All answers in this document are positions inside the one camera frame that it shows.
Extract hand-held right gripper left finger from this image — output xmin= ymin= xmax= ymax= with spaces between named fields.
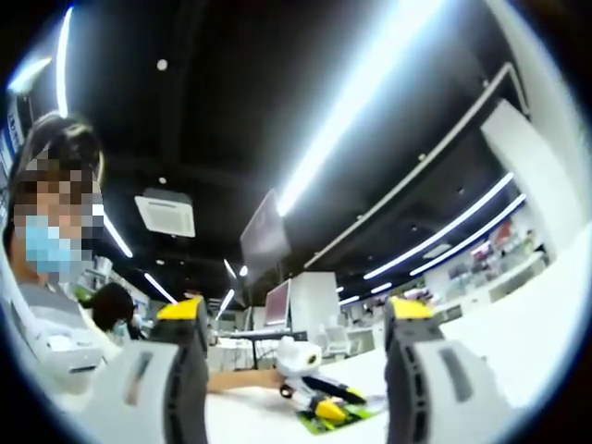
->
xmin=87 ymin=295 xmax=212 ymax=444

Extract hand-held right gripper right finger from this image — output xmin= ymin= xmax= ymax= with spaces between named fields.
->
xmin=385 ymin=295 xmax=517 ymax=444

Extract green skincare sachet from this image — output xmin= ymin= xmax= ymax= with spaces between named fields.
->
xmin=298 ymin=391 xmax=388 ymax=437

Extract white office chair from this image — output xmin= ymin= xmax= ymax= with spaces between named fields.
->
xmin=322 ymin=323 xmax=353 ymax=358

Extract desk monitor purple screen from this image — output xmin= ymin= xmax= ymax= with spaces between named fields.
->
xmin=263 ymin=278 xmax=293 ymax=327

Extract grey chest-worn device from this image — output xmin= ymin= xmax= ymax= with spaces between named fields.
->
xmin=18 ymin=281 xmax=105 ymax=381

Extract operator with blue mask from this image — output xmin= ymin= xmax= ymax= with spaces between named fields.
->
xmin=0 ymin=249 xmax=122 ymax=401

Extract ceiling air conditioner unit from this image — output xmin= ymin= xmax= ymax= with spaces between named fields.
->
xmin=134 ymin=188 xmax=197 ymax=239

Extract long ceiling strip light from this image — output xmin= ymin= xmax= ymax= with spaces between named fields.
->
xmin=276 ymin=0 xmax=446 ymax=217

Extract person's head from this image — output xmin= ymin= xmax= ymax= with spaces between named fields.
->
xmin=11 ymin=112 xmax=106 ymax=191

